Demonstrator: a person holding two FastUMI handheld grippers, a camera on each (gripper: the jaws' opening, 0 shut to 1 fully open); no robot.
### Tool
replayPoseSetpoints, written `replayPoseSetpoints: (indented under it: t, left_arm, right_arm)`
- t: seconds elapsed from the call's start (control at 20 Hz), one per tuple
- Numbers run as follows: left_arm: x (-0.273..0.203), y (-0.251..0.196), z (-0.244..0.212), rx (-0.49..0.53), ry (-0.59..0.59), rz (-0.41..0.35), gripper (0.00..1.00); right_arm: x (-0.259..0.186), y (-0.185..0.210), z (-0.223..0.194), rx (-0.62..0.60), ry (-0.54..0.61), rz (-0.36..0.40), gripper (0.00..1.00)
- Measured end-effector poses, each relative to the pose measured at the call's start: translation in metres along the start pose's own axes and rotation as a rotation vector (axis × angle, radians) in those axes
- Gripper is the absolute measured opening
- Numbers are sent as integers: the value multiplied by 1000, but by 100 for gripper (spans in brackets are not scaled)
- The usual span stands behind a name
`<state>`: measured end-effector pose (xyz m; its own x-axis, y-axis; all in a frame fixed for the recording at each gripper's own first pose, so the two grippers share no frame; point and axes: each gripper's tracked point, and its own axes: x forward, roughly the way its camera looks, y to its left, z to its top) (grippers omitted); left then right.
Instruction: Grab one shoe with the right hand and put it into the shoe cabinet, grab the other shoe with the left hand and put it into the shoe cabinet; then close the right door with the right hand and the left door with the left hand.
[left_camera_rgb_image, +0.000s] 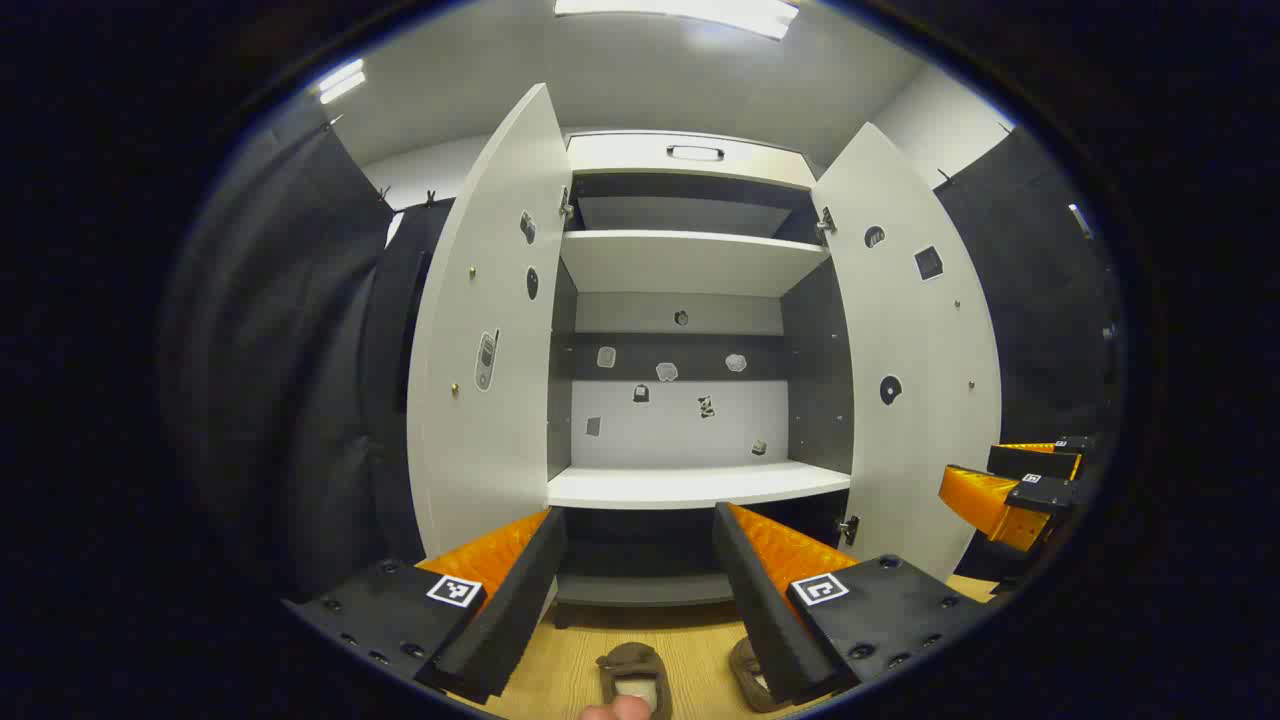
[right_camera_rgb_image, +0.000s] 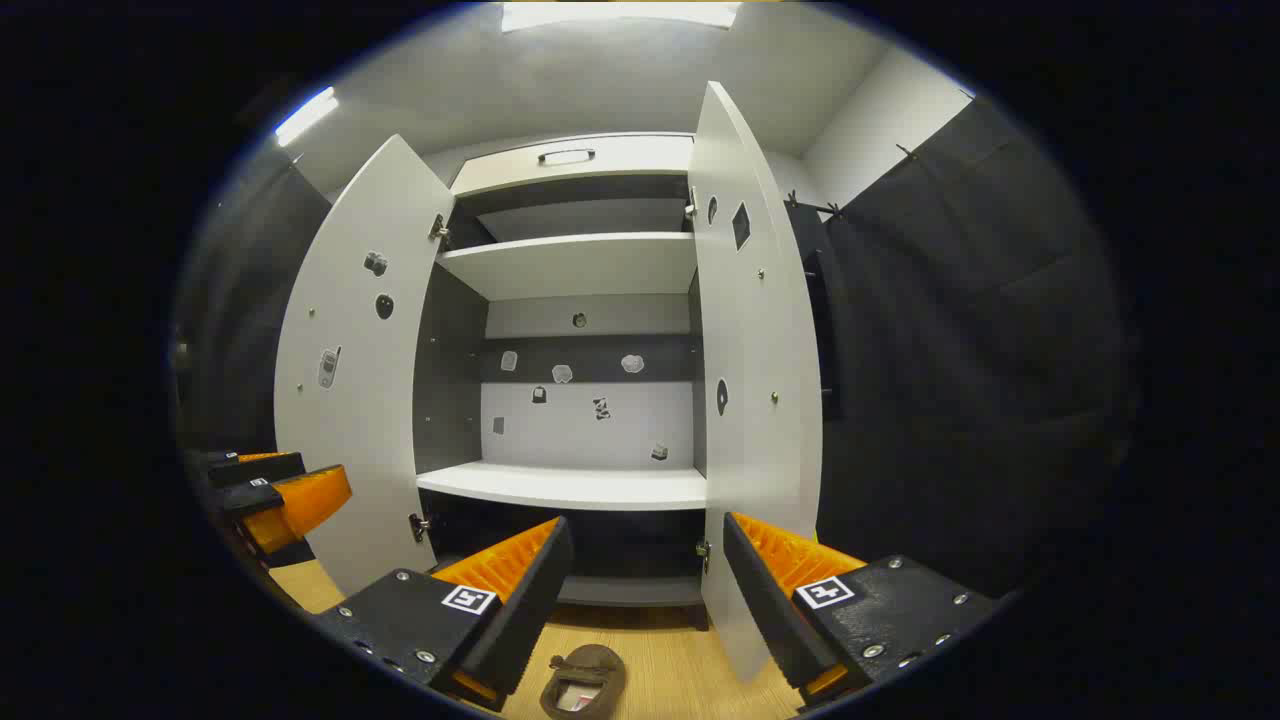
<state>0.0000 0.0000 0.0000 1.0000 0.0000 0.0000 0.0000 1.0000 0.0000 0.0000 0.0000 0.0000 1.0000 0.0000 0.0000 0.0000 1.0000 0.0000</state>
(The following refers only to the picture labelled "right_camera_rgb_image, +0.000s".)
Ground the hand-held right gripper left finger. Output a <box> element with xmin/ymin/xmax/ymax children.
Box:
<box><xmin>310</xmin><ymin>515</ymin><xmax>576</xmax><ymax>713</ymax></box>

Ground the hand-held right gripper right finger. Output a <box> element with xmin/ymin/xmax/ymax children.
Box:
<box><xmin>722</xmin><ymin>511</ymin><xmax>1001</xmax><ymax>713</ymax></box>

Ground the brown fuzzy shoe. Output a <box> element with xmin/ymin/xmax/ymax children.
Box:
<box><xmin>540</xmin><ymin>644</ymin><xmax>628</xmax><ymax>720</ymax></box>

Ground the white shoe cabinet door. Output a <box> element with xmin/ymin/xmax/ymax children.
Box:
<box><xmin>273</xmin><ymin>135</ymin><xmax>457</xmax><ymax>598</ymax></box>
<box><xmin>686</xmin><ymin>80</ymin><xmax>824</xmax><ymax>686</ymax></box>

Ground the white shoe cabinet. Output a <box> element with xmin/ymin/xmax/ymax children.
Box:
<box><xmin>412</xmin><ymin>133</ymin><xmax>711</xmax><ymax>609</ymax></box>

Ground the white cabinet drawer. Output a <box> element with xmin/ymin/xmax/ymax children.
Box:
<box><xmin>450</xmin><ymin>135</ymin><xmax>696</xmax><ymax>198</ymax></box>

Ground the black backdrop cloth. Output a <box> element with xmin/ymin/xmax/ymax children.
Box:
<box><xmin>785</xmin><ymin>195</ymin><xmax>841</xmax><ymax>421</ymax></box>
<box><xmin>815</xmin><ymin>95</ymin><xmax>1136</xmax><ymax>601</ymax></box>

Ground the ceiling strip light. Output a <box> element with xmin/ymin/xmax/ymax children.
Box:
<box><xmin>274</xmin><ymin>87</ymin><xmax>339</xmax><ymax>147</ymax></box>

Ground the ceiling panel light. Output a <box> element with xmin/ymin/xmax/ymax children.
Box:
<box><xmin>500</xmin><ymin>0</ymin><xmax>743</xmax><ymax>33</ymax></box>

